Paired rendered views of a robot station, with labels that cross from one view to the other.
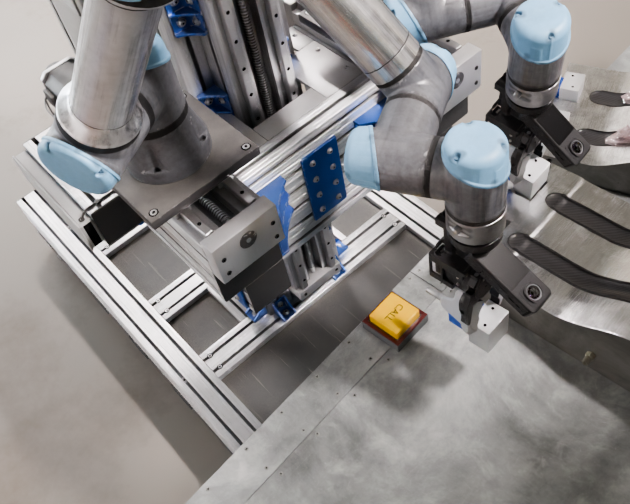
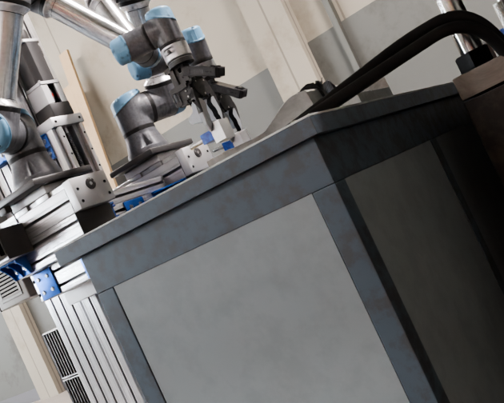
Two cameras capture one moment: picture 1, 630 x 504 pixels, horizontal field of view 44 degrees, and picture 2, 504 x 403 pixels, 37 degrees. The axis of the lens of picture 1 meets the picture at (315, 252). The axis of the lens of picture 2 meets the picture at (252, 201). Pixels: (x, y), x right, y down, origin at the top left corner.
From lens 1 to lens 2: 189 cm
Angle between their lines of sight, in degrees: 57
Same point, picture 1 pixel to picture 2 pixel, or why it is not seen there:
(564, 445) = not seen: hidden behind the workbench
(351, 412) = not seen: hidden behind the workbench
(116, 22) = (3, 19)
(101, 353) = not seen: outside the picture
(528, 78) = (195, 54)
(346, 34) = (102, 27)
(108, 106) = (2, 77)
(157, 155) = (32, 164)
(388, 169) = (127, 36)
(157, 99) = (28, 125)
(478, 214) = (170, 33)
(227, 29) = (66, 145)
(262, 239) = (100, 189)
